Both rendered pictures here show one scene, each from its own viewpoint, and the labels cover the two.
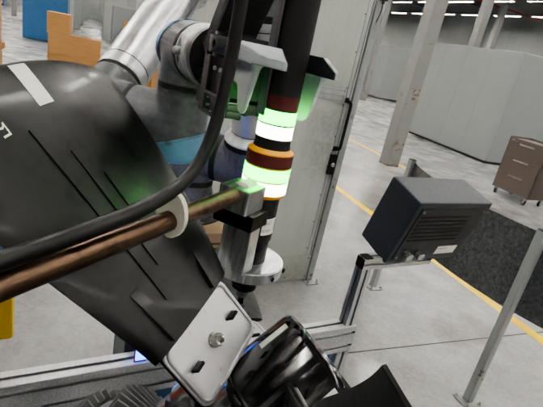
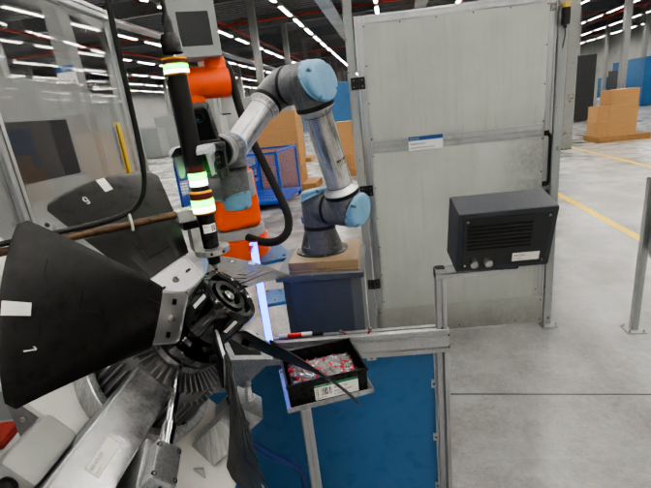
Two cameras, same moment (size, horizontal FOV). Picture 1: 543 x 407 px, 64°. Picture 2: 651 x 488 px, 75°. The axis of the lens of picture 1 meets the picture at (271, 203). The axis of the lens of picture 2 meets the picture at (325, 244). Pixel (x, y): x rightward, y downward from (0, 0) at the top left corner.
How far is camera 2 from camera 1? 0.67 m
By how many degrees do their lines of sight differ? 33
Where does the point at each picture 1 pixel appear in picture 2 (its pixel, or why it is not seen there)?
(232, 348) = (186, 285)
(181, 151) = (232, 203)
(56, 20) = (341, 128)
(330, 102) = (527, 139)
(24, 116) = (97, 196)
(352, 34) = (536, 68)
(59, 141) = (109, 202)
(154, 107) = (217, 183)
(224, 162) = (326, 209)
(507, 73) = not seen: outside the picture
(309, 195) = not seen: hidden behind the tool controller
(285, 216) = not seen: hidden behind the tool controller
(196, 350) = (165, 282)
